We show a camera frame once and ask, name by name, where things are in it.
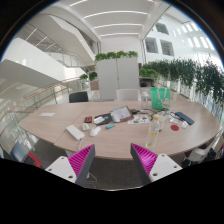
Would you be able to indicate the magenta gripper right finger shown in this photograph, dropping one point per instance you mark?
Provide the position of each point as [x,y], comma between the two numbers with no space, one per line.
[150,166]

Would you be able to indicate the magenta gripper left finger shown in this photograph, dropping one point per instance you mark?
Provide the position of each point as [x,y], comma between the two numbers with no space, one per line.
[75,167]

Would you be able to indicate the clear plastic water bottle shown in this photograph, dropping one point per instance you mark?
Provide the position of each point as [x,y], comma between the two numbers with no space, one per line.
[153,132]

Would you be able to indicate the white power strip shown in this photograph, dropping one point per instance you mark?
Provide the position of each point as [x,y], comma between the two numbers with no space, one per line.
[76,133]

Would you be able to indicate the white computer mouse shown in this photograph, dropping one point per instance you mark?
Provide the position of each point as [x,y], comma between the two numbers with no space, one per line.
[94,131]

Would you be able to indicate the small white round device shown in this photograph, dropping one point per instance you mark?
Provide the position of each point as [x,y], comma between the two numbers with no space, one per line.
[85,126]

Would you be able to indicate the red black small device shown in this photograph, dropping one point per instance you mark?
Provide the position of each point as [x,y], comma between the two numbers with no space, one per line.
[88,119]

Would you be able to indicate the colourful sticker sheet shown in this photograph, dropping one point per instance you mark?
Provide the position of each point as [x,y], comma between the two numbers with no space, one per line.
[139,119]

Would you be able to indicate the red round coaster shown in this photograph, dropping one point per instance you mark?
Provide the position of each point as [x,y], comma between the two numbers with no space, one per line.
[174,127]

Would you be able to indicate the blue marker pen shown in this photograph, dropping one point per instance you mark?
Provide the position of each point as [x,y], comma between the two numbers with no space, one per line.
[110,126]

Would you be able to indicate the black pouch with papers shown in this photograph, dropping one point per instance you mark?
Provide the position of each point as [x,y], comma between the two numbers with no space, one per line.
[103,119]

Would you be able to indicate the brown notebook with papers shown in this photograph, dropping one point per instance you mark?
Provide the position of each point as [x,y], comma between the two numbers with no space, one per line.
[121,114]

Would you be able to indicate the white chair at right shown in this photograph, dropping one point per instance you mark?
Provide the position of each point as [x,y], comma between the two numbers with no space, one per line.
[198,154]

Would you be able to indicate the white chair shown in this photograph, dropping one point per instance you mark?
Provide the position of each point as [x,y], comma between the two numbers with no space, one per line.
[198,154]
[127,95]

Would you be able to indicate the small white charger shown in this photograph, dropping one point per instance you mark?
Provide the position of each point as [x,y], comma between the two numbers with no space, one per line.
[184,125]

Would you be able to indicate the dark smartphone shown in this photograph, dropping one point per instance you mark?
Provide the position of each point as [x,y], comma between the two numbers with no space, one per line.
[185,118]

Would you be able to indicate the black office chair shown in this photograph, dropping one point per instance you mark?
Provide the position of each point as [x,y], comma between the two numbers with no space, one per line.
[78,97]

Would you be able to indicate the red blue chair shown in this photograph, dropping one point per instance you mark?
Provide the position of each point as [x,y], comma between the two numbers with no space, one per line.
[20,155]

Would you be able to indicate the clear tall cup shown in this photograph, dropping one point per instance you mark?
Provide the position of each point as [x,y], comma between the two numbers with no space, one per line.
[144,100]

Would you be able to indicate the green tote bag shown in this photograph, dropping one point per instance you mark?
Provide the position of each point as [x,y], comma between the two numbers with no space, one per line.
[160,98]

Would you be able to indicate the white chair back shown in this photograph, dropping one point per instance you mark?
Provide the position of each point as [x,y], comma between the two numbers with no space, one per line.
[127,95]

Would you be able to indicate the white tall cabinet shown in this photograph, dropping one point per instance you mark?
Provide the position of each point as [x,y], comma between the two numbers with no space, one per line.
[115,74]

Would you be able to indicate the green hedge planter row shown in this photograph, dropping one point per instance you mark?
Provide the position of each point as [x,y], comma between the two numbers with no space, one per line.
[207,78]

